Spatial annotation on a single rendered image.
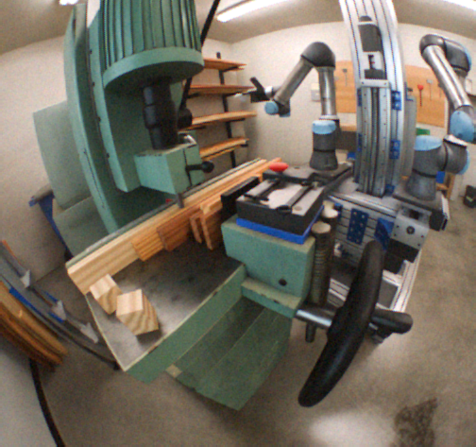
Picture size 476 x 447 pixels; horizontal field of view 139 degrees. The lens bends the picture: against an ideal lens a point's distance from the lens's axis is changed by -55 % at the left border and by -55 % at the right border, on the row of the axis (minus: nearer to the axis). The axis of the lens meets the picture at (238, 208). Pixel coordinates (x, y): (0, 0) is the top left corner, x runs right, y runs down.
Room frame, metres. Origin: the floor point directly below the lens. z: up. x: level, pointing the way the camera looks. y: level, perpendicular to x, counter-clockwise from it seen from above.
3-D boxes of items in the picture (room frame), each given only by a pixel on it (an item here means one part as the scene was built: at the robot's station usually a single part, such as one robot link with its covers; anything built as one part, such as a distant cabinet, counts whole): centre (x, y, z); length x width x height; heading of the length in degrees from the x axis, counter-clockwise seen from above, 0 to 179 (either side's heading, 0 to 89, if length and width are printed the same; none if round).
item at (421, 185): (0.47, -0.74, 0.87); 0.15 x 0.15 x 0.10
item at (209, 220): (0.35, -0.02, 0.93); 0.22 x 0.01 x 0.06; 138
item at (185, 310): (0.31, 0.00, 0.87); 0.61 x 0.30 x 0.06; 138
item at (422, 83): (2.43, -2.55, 1.50); 2.00 x 0.04 x 0.90; 49
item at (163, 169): (0.36, 0.12, 1.03); 0.14 x 0.07 x 0.09; 48
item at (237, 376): (0.42, 0.20, 0.36); 0.58 x 0.45 x 0.71; 48
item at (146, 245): (0.46, 0.01, 0.92); 0.54 x 0.02 x 0.04; 138
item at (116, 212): (0.54, 0.33, 1.16); 0.22 x 0.22 x 0.72; 48
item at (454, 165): (0.40, -0.85, 1.19); 0.15 x 0.12 x 0.55; 60
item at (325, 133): (0.88, -0.46, 0.98); 0.13 x 0.12 x 0.14; 138
